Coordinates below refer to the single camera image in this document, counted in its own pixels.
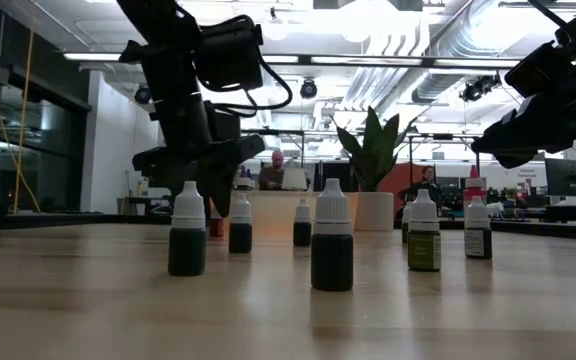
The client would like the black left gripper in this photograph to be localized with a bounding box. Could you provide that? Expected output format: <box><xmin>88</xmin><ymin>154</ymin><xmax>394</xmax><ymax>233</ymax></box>
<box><xmin>131</xmin><ymin>99</ymin><xmax>268</xmax><ymax>220</ymax></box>

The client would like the small dark green dropper bottle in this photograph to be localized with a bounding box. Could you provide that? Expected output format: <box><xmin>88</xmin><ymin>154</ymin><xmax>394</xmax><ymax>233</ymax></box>
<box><xmin>228</xmin><ymin>193</ymin><xmax>254</xmax><ymax>255</ymax></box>

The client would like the small blue dropper bottle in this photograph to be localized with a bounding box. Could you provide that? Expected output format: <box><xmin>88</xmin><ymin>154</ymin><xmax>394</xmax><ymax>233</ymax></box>
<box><xmin>167</xmin><ymin>180</ymin><xmax>208</xmax><ymax>278</ymax></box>

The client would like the small black dropper bottle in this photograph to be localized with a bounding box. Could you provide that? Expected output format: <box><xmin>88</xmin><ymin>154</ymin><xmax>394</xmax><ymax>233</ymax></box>
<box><xmin>292</xmin><ymin>199</ymin><xmax>313</xmax><ymax>248</ymax></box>

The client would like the small dark purple dropper bottle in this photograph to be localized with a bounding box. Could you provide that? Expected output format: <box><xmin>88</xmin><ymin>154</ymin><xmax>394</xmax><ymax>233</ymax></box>
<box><xmin>463</xmin><ymin>195</ymin><xmax>493</xmax><ymax>261</ymax></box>

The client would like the small red dropper bottle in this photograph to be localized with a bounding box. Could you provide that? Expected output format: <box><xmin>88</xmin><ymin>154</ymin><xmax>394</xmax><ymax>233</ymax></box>
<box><xmin>310</xmin><ymin>178</ymin><xmax>355</xmax><ymax>293</ymax></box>

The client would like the small white-labelled dropper bottle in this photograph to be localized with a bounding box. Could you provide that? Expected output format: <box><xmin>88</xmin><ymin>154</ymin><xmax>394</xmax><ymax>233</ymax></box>
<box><xmin>400</xmin><ymin>201</ymin><xmax>414</xmax><ymax>246</ymax></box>

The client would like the small olive-labelled dropper bottle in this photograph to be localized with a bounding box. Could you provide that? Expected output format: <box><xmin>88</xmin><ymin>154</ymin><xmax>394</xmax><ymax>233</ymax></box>
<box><xmin>407</xmin><ymin>188</ymin><xmax>443</xmax><ymax>273</ymax></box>

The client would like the large pink food coloring bottle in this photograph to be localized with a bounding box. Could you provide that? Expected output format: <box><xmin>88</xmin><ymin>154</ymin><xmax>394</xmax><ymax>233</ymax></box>
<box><xmin>462</xmin><ymin>164</ymin><xmax>488</xmax><ymax>205</ymax></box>

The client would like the black monitor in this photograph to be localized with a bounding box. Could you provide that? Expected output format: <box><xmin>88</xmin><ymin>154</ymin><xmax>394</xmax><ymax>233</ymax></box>
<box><xmin>544</xmin><ymin>157</ymin><xmax>576</xmax><ymax>198</ymax></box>

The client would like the person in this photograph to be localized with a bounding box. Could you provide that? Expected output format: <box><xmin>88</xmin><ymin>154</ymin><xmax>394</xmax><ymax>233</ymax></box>
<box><xmin>259</xmin><ymin>149</ymin><xmax>287</xmax><ymax>191</ymax></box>
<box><xmin>406</xmin><ymin>165</ymin><xmax>444</xmax><ymax>204</ymax></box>

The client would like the orange translucent plastic bin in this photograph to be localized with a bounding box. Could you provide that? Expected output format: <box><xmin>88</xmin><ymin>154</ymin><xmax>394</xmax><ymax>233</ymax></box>
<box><xmin>209</xmin><ymin>188</ymin><xmax>361</xmax><ymax>234</ymax></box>

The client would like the black ceiling spotlight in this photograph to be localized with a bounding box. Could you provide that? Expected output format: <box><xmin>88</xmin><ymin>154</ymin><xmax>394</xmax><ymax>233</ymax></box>
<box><xmin>458</xmin><ymin>73</ymin><xmax>503</xmax><ymax>104</ymax></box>
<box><xmin>133</xmin><ymin>83</ymin><xmax>153</xmax><ymax>106</ymax></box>
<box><xmin>299</xmin><ymin>78</ymin><xmax>319</xmax><ymax>100</ymax></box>

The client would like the black desk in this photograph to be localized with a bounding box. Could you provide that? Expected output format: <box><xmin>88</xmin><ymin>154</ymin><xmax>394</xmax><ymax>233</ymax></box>
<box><xmin>542</xmin><ymin>203</ymin><xmax>576</xmax><ymax>226</ymax></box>

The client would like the orange partition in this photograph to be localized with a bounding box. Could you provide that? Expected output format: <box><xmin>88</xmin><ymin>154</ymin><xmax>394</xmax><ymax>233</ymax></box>
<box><xmin>378</xmin><ymin>162</ymin><xmax>437</xmax><ymax>200</ymax></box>

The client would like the snake plant in white pot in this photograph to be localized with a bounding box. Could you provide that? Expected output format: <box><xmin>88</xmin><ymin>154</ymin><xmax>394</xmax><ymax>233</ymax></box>
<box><xmin>330</xmin><ymin>105</ymin><xmax>419</xmax><ymax>233</ymax></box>

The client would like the white globe lamp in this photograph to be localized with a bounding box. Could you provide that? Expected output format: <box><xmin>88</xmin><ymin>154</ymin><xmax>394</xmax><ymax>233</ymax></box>
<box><xmin>262</xmin><ymin>7</ymin><xmax>290</xmax><ymax>42</ymax></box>

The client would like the long white light bar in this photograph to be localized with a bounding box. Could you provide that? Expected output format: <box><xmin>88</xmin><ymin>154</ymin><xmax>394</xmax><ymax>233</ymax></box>
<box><xmin>62</xmin><ymin>51</ymin><xmax>522</xmax><ymax>70</ymax></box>

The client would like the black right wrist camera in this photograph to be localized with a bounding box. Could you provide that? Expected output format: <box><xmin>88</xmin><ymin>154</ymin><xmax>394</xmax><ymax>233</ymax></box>
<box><xmin>504</xmin><ymin>38</ymin><xmax>576</xmax><ymax>99</ymax></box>

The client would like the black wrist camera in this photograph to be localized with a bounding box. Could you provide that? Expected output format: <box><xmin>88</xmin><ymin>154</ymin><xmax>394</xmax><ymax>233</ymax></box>
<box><xmin>504</xmin><ymin>38</ymin><xmax>576</xmax><ymax>99</ymax></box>
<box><xmin>193</xmin><ymin>14</ymin><xmax>265</xmax><ymax>94</ymax></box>

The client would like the black metal frame stand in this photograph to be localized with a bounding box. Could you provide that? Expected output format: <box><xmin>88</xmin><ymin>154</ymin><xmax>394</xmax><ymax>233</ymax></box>
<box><xmin>406</xmin><ymin>132</ymin><xmax>482</xmax><ymax>197</ymax></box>
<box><xmin>240</xmin><ymin>128</ymin><xmax>307</xmax><ymax>169</ymax></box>

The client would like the black left camera cable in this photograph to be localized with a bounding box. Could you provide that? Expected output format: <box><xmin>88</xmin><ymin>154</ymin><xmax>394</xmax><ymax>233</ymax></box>
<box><xmin>202</xmin><ymin>54</ymin><xmax>294</xmax><ymax>120</ymax></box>

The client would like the black camera cable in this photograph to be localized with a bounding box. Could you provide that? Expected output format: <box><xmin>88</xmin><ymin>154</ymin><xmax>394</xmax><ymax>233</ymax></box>
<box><xmin>202</xmin><ymin>54</ymin><xmax>294</xmax><ymax>120</ymax></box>
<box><xmin>527</xmin><ymin>0</ymin><xmax>572</xmax><ymax>29</ymax></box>

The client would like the black right camera cable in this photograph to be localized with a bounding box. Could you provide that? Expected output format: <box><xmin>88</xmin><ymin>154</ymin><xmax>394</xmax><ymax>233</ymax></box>
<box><xmin>527</xmin><ymin>0</ymin><xmax>572</xmax><ymax>29</ymax></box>

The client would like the silver ventilation duct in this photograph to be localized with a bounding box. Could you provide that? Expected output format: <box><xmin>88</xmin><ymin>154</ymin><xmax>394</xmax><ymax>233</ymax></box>
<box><xmin>340</xmin><ymin>0</ymin><xmax>559</xmax><ymax>119</ymax></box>

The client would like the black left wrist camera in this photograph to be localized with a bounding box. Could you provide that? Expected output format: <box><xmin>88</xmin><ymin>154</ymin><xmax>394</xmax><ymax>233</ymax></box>
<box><xmin>193</xmin><ymin>14</ymin><xmax>265</xmax><ymax>94</ymax></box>

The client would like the yellow extension cord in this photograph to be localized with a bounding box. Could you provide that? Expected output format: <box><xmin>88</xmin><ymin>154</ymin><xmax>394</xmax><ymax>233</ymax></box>
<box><xmin>0</xmin><ymin>27</ymin><xmax>43</xmax><ymax>214</ymax></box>

